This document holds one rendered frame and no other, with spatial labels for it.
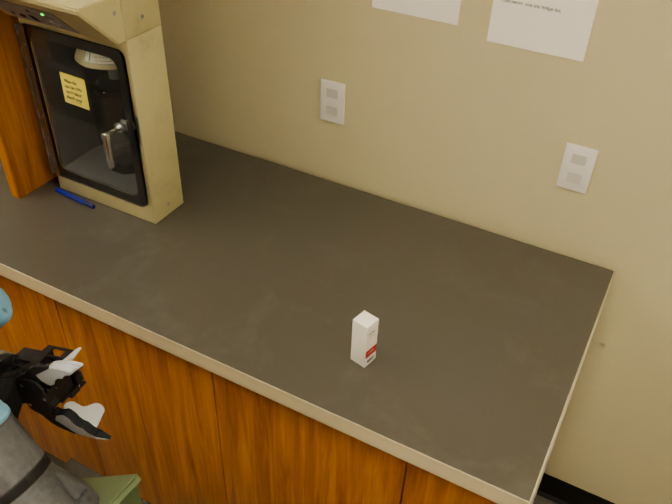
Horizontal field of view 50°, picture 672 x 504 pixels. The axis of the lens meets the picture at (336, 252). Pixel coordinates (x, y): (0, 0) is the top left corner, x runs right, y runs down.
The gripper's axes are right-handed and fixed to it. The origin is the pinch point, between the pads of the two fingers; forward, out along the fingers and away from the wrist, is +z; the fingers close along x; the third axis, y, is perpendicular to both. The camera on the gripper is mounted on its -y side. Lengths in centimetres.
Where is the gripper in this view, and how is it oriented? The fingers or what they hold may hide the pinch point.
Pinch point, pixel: (95, 406)
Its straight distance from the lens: 115.4
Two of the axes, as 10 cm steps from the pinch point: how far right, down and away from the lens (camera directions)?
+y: 3.6, -5.2, 7.7
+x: 1.1, 8.4, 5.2
